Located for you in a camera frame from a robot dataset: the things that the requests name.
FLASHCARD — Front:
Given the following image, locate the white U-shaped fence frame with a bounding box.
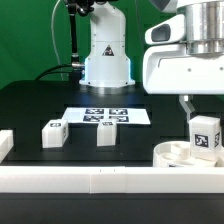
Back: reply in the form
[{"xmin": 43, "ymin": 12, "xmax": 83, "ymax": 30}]
[{"xmin": 0, "ymin": 130, "xmax": 224, "ymax": 194}]

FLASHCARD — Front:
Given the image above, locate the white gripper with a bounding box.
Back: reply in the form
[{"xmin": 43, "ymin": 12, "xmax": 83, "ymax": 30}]
[{"xmin": 143, "ymin": 44, "xmax": 224, "ymax": 122}]

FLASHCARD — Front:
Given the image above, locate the white sheet with tags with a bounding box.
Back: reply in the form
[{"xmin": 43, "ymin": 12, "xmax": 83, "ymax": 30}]
[{"xmin": 62, "ymin": 107, "xmax": 151, "ymax": 125}]

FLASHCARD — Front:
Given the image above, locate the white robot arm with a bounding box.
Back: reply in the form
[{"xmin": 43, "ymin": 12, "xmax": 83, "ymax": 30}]
[{"xmin": 80, "ymin": 0, "xmax": 224, "ymax": 98}]

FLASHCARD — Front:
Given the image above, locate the black cable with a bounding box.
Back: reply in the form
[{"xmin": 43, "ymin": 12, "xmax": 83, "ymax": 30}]
[{"xmin": 35, "ymin": 63, "xmax": 84, "ymax": 82}]

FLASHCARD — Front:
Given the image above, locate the grey cable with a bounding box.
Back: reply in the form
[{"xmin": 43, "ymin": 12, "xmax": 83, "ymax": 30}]
[{"xmin": 50, "ymin": 0, "xmax": 65, "ymax": 81}]

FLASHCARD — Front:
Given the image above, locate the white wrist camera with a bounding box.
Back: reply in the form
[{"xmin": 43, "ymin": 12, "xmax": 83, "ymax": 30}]
[{"xmin": 145, "ymin": 14, "xmax": 186, "ymax": 45}]

